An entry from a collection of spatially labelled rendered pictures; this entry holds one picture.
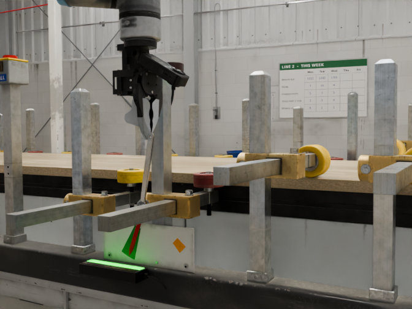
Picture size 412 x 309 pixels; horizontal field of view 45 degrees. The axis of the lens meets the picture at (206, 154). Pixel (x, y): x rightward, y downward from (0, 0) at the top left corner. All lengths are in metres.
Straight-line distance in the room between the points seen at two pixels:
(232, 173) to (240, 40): 8.05
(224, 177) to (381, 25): 7.63
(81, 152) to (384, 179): 0.81
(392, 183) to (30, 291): 1.11
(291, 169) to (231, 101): 7.75
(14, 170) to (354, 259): 0.94
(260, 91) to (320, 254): 0.44
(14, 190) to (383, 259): 1.00
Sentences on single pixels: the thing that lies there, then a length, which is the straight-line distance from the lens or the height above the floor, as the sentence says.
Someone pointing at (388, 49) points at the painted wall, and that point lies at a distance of 8.27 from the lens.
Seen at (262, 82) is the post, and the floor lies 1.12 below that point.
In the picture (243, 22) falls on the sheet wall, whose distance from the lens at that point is 8.82.
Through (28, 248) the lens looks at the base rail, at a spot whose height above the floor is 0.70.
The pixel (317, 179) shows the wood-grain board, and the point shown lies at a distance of 1.21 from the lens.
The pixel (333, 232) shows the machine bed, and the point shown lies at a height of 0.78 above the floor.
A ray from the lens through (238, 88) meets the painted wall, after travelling 8.69.
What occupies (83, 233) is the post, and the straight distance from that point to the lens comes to 1.32.
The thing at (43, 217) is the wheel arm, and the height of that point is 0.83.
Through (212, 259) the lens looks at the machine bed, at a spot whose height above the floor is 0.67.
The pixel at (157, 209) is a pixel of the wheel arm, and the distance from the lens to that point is 1.06.
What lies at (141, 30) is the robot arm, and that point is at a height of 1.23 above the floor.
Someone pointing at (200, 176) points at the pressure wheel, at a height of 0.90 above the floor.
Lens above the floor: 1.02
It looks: 3 degrees down
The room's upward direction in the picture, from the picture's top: straight up
